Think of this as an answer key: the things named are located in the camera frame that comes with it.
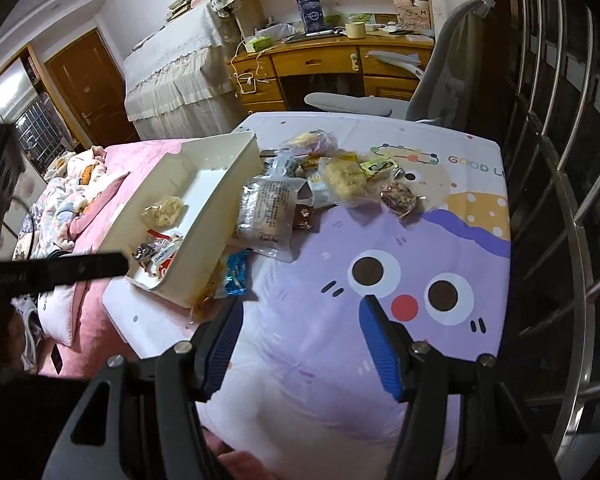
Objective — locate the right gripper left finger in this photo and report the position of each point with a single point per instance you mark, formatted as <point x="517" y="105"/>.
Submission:
<point x="139" y="420"/>

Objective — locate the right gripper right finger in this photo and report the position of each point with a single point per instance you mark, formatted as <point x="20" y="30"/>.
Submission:
<point x="495" y="438"/>

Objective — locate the pale puffed cracker bag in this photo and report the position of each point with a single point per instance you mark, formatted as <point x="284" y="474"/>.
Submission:
<point x="163" y="213"/>

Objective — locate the blue white snack packet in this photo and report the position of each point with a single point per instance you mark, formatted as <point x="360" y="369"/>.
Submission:
<point x="233" y="280"/>

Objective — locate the white label snack packet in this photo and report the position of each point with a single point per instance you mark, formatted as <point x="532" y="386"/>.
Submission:
<point x="174" y="240"/>

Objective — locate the large clear bread package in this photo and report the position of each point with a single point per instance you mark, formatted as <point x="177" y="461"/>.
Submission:
<point x="265" y="218"/>

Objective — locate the dark brown snack packet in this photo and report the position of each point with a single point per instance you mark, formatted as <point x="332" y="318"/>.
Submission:
<point x="305" y="219"/>

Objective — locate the long bread roll package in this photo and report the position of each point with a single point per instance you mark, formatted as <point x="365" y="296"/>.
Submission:
<point x="345" y="181"/>

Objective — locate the green square candy packet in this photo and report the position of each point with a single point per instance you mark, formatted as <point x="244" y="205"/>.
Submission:
<point x="378" y="168"/>

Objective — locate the yellow cake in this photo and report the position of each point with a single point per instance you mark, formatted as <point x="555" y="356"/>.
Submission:
<point x="313" y="142"/>

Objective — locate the red small snack packet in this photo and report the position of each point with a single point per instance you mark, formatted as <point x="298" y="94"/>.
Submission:
<point x="148" y="255"/>

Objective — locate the mixed nuts clear packet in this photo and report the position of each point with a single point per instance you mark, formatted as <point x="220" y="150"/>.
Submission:
<point x="399" y="199"/>

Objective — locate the patterned crumpled blanket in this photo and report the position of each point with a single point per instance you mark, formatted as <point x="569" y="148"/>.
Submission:
<point x="71" y="179"/>

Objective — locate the pink quilt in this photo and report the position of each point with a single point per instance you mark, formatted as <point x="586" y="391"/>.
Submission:
<point x="96" y="337"/>

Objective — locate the brown wooden door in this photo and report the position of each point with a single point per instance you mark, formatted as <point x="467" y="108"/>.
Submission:
<point x="91" y="85"/>

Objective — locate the white printed pillow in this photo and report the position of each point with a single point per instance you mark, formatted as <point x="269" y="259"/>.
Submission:
<point x="57" y="314"/>

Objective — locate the cartoon printed tablecloth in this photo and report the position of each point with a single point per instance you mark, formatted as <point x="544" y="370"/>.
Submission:
<point x="301" y="398"/>

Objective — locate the white plastic organizer tray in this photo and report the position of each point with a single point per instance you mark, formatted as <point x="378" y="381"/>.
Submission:
<point x="207" y="175"/>

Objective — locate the white lace covered piano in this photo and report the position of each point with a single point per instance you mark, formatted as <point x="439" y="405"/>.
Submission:
<point x="176" y="82"/>

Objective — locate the wooden desk with drawers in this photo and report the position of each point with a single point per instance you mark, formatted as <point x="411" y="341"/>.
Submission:
<point x="278" y="78"/>

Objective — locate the green tissue box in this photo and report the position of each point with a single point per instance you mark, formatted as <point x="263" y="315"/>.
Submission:
<point x="257" y="44"/>

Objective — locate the grey office chair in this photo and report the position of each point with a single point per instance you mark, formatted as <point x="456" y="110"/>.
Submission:
<point x="446" y="85"/>

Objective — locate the blue paper gift bag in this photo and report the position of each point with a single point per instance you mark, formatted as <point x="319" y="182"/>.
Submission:
<point x="311" y="14"/>

